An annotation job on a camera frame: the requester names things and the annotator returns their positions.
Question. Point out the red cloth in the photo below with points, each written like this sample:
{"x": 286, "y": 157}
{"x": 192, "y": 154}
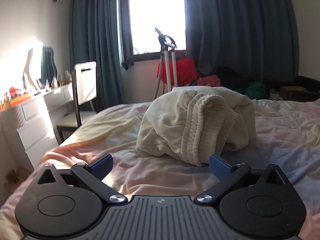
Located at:
{"x": 186, "y": 72}

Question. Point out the black clothes pile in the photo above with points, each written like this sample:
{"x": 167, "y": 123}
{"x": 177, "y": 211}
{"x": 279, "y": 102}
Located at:
{"x": 232, "y": 79}

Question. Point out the green cloth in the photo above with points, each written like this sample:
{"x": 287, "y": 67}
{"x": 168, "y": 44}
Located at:
{"x": 255, "y": 90}

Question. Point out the teal curtain left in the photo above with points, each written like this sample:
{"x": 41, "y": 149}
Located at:
{"x": 93, "y": 30}

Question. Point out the white chair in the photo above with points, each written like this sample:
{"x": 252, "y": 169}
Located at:
{"x": 84, "y": 88}

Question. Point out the white garment steamer stand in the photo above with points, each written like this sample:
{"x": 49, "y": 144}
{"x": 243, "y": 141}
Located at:
{"x": 168, "y": 45}

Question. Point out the vanity mirror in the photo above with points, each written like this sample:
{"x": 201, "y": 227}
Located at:
{"x": 40, "y": 69}

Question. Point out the pink cloth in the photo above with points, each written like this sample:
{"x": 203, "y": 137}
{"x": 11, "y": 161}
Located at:
{"x": 211, "y": 81}

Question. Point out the white dresser desk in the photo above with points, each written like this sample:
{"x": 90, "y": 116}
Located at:
{"x": 29, "y": 129}

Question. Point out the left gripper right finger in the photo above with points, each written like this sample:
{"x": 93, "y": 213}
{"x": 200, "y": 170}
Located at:
{"x": 231, "y": 177}

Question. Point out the pastel tie-dye bed cover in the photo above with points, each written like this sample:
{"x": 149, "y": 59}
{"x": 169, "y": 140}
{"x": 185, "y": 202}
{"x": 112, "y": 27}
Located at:
{"x": 287, "y": 135}

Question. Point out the teal curtain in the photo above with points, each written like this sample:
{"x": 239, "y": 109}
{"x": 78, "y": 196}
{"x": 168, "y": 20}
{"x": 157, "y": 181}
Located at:
{"x": 93, "y": 30}
{"x": 256, "y": 38}

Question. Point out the cream zip-up jacket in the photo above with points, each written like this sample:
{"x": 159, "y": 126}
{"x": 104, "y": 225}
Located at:
{"x": 192, "y": 123}

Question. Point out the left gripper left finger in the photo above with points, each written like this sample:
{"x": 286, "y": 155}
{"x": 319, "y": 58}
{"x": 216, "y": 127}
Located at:
{"x": 90, "y": 177}

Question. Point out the teal curtain right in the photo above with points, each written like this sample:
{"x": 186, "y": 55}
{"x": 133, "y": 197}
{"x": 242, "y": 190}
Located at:
{"x": 256, "y": 38}

